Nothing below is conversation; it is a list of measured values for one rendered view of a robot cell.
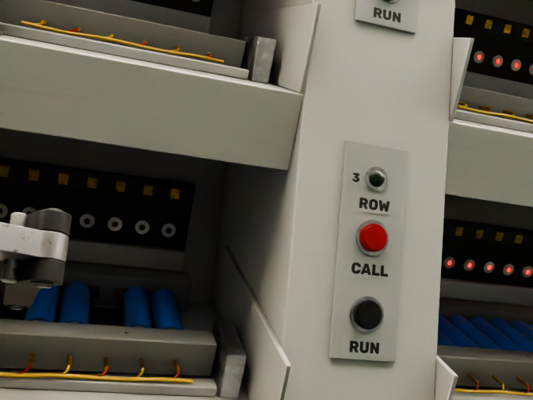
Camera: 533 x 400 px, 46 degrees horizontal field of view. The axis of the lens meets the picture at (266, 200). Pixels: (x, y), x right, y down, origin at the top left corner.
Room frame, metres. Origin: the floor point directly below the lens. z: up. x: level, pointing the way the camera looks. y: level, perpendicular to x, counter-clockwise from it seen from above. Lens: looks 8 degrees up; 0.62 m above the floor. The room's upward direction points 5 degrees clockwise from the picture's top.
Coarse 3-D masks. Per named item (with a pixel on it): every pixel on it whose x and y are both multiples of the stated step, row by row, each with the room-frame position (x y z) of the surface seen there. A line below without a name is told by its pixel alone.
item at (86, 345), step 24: (0, 336) 0.36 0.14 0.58; (24, 336) 0.36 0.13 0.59; (48, 336) 0.37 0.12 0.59; (72, 336) 0.37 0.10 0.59; (96, 336) 0.37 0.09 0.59; (120, 336) 0.38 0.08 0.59; (144, 336) 0.39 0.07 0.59; (168, 336) 0.39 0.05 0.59; (192, 336) 0.40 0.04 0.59; (0, 360) 0.36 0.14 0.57; (24, 360) 0.37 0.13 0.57; (48, 360) 0.37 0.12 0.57; (72, 360) 0.37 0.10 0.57; (96, 360) 0.38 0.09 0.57; (120, 360) 0.38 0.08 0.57; (144, 360) 0.39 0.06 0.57; (168, 360) 0.39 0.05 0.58; (192, 360) 0.39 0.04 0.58
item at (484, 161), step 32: (480, 32) 0.55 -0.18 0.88; (512, 32) 0.56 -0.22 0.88; (480, 64) 0.57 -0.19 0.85; (512, 64) 0.57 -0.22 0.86; (480, 96) 0.45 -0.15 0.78; (512, 96) 0.46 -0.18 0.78; (448, 128) 0.37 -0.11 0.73; (480, 128) 0.38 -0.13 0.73; (512, 128) 0.44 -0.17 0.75; (448, 160) 0.38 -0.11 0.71; (480, 160) 0.39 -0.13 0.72; (512, 160) 0.39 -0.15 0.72; (448, 192) 0.39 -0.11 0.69; (480, 192) 0.39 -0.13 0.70; (512, 192) 0.40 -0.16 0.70
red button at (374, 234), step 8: (376, 224) 0.35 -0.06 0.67; (368, 232) 0.35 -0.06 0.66; (376, 232) 0.35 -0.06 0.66; (384, 232) 0.35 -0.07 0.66; (360, 240) 0.35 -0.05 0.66; (368, 240) 0.35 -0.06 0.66; (376, 240) 0.35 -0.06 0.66; (384, 240) 0.35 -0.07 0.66; (368, 248) 0.35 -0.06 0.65; (376, 248) 0.35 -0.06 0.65
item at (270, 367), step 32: (96, 256) 0.48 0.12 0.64; (128, 256) 0.49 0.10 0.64; (160, 256) 0.49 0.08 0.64; (224, 256) 0.49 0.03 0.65; (224, 288) 0.48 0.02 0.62; (192, 320) 0.48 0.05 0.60; (224, 320) 0.42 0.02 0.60; (256, 320) 0.39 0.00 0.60; (224, 352) 0.38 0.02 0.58; (256, 352) 0.38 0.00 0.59; (224, 384) 0.38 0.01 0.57; (256, 384) 0.38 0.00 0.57
